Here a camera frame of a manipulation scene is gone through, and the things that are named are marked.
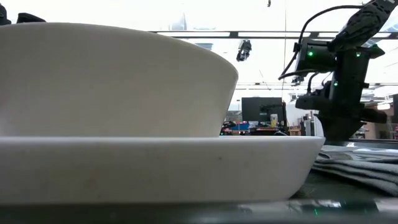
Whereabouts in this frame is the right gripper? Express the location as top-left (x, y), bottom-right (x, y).
top-left (294, 73), bottom-right (389, 144)

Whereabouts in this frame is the white plate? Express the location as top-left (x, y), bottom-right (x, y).
top-left (0, 135), bottom-right (326, 205)

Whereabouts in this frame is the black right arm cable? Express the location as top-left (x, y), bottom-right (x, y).
top-left (278, 4), bottom-right (364, 80)

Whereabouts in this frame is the beige bowl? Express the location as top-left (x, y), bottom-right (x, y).
top-left (0, 22), bottom-right (239, 138)

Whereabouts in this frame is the black aluminium rig frame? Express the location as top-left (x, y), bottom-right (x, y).
top-left (149, 30), bottom-right (398, 40)

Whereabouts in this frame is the black computer monitor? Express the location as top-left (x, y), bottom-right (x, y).
top-left (241, 96), bottom-right (287, 127)

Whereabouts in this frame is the black overhead camera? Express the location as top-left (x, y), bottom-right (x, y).
top-left (235, 39), bottom-right (253, 63)

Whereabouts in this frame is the grey cloth napkin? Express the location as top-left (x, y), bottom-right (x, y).
top-left (311, 144), bottom-right (398, 198)

